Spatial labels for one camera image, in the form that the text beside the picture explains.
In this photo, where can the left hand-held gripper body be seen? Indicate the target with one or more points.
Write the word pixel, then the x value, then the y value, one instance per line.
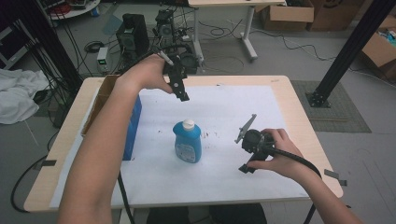
pixel 176 73

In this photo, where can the person's left hand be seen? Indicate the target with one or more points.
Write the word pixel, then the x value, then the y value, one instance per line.
pixel 144 73

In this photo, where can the round white table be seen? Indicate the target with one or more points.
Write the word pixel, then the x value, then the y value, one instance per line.
pixel 77 11

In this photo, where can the grey tape piece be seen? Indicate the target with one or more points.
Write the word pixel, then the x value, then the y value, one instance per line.
pixel 49 162
pixel 333 174

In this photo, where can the grey floor mat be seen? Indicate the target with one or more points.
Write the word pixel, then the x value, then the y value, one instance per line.
pixel 345 115

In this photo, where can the white desk with metal legs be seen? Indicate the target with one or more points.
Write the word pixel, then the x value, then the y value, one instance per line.
pixel 249 31

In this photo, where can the white power supply unit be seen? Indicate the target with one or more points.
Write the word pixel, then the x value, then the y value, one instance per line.
pixel 102 59

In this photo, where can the large closed cardboard box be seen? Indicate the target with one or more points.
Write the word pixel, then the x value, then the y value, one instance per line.
pixel 336 14

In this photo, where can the black computer tower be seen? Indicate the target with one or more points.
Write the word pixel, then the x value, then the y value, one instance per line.
pixel 134 34

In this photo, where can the person's legs in dark trousers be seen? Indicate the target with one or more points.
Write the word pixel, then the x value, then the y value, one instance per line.
pixel 236 214

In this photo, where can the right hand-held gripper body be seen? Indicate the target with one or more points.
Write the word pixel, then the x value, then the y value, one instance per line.
pixel 257 143

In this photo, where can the black aluminium frame post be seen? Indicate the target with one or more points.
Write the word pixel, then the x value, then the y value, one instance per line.
pixel 351 43

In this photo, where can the white paper sheet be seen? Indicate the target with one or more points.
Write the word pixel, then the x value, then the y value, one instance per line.
pixel 224 105

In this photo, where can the person's right hand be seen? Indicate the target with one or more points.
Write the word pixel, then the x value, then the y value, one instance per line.
pixel 285 158

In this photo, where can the white cloth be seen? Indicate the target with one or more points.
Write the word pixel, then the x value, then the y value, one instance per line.
pixel 18 93

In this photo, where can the blue bottle with white cap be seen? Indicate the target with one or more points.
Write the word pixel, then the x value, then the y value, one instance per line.
pixel 186 146

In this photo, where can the open cardboard box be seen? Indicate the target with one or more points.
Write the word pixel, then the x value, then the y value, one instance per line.
pixel 289 17

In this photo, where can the black device on stand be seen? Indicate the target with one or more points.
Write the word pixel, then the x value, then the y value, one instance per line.
pixel 165 26

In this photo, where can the cardboard box with blue side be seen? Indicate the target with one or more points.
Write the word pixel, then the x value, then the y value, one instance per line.
pixel 133 130

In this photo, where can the cardboard box with blue contents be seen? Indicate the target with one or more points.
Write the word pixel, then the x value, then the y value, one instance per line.
pixel 378 51

